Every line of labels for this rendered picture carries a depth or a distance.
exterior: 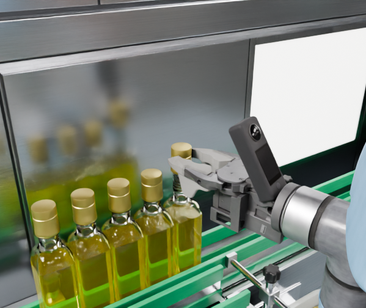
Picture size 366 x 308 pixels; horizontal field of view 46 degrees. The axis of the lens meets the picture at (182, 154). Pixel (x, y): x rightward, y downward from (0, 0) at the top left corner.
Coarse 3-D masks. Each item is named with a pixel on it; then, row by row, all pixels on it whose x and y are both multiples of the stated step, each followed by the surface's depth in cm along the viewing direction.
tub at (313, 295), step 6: (312, 294) 88; (318, 294) 88; (300, 300) 87; (306, 300) 87; (312, 300) 88; (318, 300) 89; (294, 306) 85; (300, 306) 86; (306, 306) 87; (312, 306) 89
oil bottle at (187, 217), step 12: (168, 204) 74; (180, 204) 73; (192, 204) 73; (180, 216) 72; (192, 216) 73; (180, 228) 73; (192, 228) 74; (180, 240) 74; (192, 240) 76; (180, 252) 75; (192, 252) 77; (180, 264) 76; (192, 264) 78
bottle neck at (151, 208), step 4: (144, 200) 69; (160, 200) 70; (144, 204) 70; (148, 204) 69; (152, 204) 69; (156, 204) 69; (160, 204) 70; (144, 208) 70; (148, 208) 70; (152, 208) 69; (156, 208) 70; (160, 208) 70; (148, 212) 70; (152, 212) 70; (156, 212) 70
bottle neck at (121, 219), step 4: (112, 212) 66; (128, 212) 67; (112, 216) 67; (116, 216) 66; (120, 216) 66; (124, 216) 67; (128, 216) 67; (112, 220) 68; (116, 220) 67; (120, 220) 67; (124, 220) 67; (128, 220) 68; (116, 224) 67; (120, 224) 67; (124, 224) 67
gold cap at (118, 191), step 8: (112, 184) 65; (120, 184) 65; (128, 184) 65; (112, 192) 64; (120, 192) 64; (128, 192) 66; (112, 200) 65; (120, 200) 65; (128, 200) 66; (112, 208) 66; (120, 208) 65; (128, 208) 66
